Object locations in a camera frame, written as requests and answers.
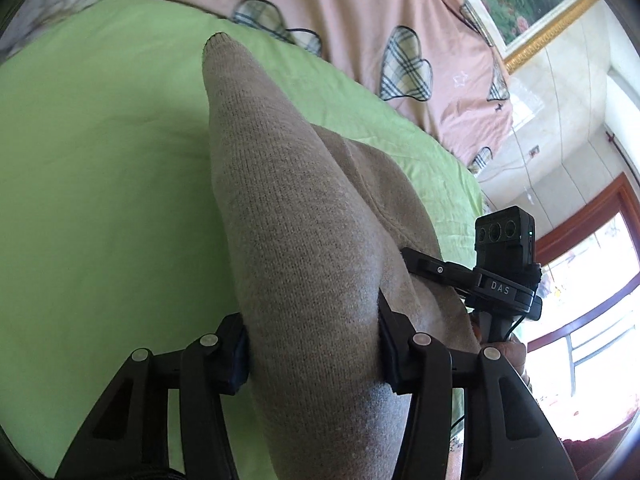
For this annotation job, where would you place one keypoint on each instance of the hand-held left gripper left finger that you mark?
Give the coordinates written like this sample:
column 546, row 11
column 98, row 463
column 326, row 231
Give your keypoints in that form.
column 237, row 355

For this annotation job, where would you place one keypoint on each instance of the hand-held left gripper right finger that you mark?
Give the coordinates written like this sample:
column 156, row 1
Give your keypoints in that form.
column 391, row 357

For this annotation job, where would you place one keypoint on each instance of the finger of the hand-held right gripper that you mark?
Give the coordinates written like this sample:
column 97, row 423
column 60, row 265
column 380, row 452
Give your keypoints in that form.
column 437, row 269

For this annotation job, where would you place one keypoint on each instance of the beige knit sweater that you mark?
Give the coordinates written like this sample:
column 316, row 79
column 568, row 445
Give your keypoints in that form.
column 300, row 235

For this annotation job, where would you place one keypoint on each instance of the person's right hand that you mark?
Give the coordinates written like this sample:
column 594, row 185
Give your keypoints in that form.
column 510, row 355

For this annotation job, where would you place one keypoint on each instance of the wooden framed window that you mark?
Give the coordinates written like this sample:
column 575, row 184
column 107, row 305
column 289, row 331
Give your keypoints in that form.
column 590, row 280

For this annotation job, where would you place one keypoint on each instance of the dark curtain rod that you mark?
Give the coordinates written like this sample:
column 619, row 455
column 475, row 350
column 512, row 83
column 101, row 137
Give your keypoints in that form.
column 617, row 152

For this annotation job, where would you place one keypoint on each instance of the dark red cloth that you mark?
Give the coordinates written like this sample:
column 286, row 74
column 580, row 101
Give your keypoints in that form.
column 595, row 452

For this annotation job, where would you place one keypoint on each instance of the green bed sheet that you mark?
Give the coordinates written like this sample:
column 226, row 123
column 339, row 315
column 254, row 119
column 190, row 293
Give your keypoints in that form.
column 100, row 160

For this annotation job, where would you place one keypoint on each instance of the pink quilt with plaid hearts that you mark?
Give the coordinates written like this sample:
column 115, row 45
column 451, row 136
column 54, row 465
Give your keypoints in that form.
column 375, row 10

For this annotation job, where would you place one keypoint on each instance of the grey floral bed sheet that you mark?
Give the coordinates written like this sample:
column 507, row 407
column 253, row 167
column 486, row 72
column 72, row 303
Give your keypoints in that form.
column 50, row 5

